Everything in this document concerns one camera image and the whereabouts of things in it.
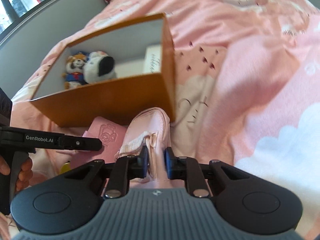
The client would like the person's left hand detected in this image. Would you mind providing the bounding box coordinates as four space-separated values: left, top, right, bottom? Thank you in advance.
0 154 34 196

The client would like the yellow tape measure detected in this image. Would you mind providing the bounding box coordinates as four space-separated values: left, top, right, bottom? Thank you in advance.
59 161 71 174

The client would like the pink snap wallet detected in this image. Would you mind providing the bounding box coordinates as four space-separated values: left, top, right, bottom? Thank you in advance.
57 117 127 169

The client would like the orange storage box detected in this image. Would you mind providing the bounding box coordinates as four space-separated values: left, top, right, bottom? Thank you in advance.
30 14 176 127

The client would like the long white cardboard box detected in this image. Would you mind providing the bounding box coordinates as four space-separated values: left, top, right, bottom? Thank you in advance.
143 44 162 74

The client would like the white black-eared plush toy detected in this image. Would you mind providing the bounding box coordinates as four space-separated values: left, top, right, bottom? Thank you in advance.
84 51 117 84

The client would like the red panda plush toy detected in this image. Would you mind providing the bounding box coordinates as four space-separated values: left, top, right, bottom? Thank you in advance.
62 51 88 89

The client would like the pink bedsheet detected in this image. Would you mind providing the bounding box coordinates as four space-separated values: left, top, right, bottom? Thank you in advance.
11 0 319 239

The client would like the pink fabric pouch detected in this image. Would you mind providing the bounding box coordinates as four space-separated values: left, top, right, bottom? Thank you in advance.
115 107 195 189

